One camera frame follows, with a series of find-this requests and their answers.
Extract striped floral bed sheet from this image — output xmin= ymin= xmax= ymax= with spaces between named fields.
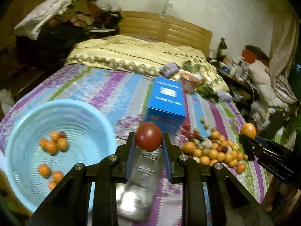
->
xmin=1 ymin=64 xmax=268 ymax=225

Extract small purple tin box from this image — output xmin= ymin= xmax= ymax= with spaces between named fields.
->
xmin=160 ymin=62 xmax=180 ymax=78

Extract light blue plastic basket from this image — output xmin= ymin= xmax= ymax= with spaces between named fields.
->
xmin=6 ymin=99 xmax=117 ymax=212

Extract green leafy vegetables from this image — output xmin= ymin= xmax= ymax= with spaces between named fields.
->
xmin=181 ymin=60 xmax=219 ymax=103

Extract white cloth on pile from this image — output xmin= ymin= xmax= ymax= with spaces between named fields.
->
xmin=14 ymin=0 xmax=79 ymax=40

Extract wooden headboard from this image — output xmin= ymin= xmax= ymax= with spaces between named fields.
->
xmin=119 ymin=11 xmax=213 ymax=54

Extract blue cardboard box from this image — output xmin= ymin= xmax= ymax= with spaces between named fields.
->
xmin=144 ymin=77 xmax=186 ymax=136

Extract cream patterned quilt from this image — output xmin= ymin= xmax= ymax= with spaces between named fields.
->
xmin=65 ymin=35 xmax=229 ymax=92

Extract pink curtain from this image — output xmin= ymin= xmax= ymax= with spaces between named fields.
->
xmin=269 ymin=8 xmax=299 ymax=104

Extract cluttered bedside table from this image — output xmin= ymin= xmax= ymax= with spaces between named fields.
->
xmin=208 ymin=37 xmax=271 ymax=104

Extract small orange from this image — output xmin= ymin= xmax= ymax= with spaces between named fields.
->
xmin=240 ymin=122 xmax=256 ymax=139

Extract dark red apple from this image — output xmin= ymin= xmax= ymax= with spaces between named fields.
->
xmin=135 ymin=122 xmax=162 ymax=152

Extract large orange in pile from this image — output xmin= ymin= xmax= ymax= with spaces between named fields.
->
xmin=182 ymin=141 xmax=195 ymax=155

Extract clear plastic container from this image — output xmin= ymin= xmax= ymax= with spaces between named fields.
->
xmin=116 ymin=147 xmax=163 ymax=222

